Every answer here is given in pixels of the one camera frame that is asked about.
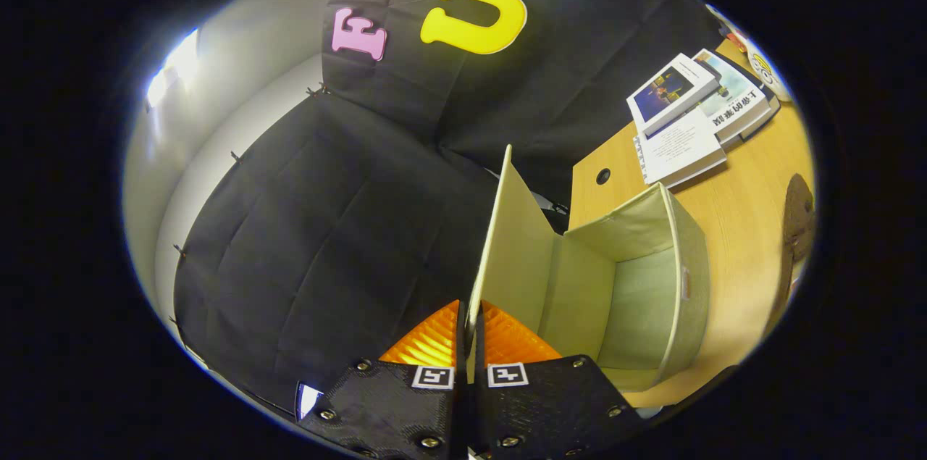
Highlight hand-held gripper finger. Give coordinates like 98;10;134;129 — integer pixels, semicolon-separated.
474;298;645;460
297;298;469;460

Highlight green fabric storage box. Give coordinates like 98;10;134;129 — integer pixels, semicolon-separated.
467;145;711;393

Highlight brown fuzzy shoe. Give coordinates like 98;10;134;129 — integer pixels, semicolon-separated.
784;172;818;265

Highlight white cover book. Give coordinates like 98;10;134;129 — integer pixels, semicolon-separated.
634;109;728;188

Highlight small dark-cover book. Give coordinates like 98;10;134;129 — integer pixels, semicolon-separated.
626;53;722;137

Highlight black cover book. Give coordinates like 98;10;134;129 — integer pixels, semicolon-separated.
739;93;782;141

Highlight white plush toy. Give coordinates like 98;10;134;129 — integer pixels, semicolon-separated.
746;40;794;103

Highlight large ceiling light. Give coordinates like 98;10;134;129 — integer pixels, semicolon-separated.
147;29;201;109

